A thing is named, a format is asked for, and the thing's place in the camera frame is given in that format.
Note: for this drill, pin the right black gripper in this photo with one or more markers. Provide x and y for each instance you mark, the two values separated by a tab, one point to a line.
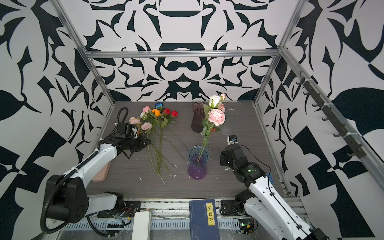
223	155

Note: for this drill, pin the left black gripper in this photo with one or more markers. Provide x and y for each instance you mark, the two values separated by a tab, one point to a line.
144	143

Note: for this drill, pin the purple blue glass vase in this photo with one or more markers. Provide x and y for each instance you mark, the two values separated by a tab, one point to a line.
198	159

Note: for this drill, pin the pink peony stem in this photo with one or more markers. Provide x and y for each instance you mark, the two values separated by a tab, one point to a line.
216	117

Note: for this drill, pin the white rose stem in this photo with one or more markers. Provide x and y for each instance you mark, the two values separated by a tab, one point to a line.
213	101

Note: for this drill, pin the dark maroon glass vase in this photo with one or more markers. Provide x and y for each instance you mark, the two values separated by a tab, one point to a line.
199	115

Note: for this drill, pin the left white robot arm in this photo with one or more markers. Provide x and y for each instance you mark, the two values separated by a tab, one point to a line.
66	199

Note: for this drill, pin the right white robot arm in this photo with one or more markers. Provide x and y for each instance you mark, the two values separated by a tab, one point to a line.
263	203

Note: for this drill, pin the clear glass vase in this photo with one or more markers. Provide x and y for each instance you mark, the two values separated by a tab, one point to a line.
231	117

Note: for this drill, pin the cream rose flower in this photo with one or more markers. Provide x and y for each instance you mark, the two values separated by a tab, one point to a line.
135	121

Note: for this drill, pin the mixed colour rose bunch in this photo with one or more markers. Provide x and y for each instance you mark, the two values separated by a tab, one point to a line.
154	122

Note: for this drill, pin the small blue tag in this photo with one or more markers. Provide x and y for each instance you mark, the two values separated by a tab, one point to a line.
270	177

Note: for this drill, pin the pink object at table edge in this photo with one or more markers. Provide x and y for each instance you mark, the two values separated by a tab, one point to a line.
101	176

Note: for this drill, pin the blue book yellow label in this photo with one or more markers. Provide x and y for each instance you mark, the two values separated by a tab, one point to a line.
203	220

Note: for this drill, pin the white power adapter box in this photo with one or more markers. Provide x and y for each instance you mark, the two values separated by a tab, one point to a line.
142	226

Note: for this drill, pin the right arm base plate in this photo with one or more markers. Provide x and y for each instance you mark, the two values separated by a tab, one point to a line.
232	208

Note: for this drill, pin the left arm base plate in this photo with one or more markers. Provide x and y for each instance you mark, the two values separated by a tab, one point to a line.
129	209

